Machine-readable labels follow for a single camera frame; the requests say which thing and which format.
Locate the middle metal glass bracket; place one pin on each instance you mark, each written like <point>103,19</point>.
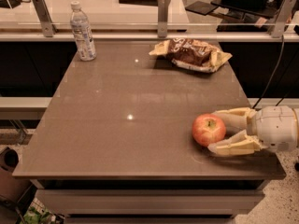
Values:
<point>162,18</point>

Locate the metal glass bracket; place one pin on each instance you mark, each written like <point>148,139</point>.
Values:
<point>47,26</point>
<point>285,11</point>
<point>162,18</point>

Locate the brown chip bag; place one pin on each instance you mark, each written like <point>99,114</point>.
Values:
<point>192,54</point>

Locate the red apple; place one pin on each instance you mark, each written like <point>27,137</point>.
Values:
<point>208,129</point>

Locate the left metal glass bracket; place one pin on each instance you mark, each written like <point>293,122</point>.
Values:
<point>47,26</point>

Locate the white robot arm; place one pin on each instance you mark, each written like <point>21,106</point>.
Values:
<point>296,125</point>

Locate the grey table drawer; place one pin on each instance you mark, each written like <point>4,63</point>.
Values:
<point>149,202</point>

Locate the metal rail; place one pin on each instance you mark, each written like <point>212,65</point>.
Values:
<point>221,37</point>

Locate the right metal glass bracket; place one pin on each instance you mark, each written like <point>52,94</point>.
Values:
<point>285,11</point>

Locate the green patterned bag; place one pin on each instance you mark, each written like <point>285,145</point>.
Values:
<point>38,213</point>

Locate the clear plastic water bottle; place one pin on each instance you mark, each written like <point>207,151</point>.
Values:
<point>82,33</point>

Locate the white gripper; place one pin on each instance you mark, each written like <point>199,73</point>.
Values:
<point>273,126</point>

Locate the brown bin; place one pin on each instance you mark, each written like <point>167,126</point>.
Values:
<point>11,188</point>

